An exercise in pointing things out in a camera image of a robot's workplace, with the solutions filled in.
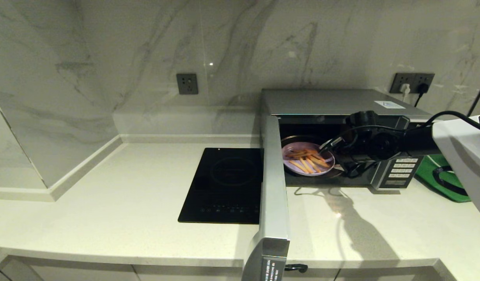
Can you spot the grey double wall socket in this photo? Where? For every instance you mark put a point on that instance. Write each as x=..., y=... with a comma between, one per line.
x=413, y=78

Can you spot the green plastic tray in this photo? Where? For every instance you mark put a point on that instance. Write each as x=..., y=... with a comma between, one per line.
x=425, y=171

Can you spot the grey single wall socket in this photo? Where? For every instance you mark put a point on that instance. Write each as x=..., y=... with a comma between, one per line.
x=187, y=83

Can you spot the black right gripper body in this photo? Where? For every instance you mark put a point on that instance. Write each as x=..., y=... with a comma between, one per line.
x=355, y=152

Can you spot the purple plate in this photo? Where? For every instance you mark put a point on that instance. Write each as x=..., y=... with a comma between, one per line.
x=287, y=166

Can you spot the white paper sheet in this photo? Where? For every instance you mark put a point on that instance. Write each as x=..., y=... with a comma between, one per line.
x=390, y=104

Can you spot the black induction cooktop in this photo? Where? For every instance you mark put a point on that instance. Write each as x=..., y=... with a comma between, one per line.
x=224, y=187

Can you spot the grey cabinet side panel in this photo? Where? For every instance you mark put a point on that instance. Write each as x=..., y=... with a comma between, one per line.
x=13, y=273

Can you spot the microwave door with dark glass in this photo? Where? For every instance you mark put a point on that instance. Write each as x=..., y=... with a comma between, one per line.
x=273, y=187

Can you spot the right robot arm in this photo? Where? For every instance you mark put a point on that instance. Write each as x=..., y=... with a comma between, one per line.
x=458, y=144

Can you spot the white power plug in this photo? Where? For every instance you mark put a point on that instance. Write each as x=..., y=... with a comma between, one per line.
x=405, y=89

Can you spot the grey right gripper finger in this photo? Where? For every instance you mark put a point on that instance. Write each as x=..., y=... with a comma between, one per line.
x=330, y=145
x=340, y=168

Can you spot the silver Panasonic microwave oven body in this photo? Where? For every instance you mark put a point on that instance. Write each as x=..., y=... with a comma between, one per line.
x=321, y=100

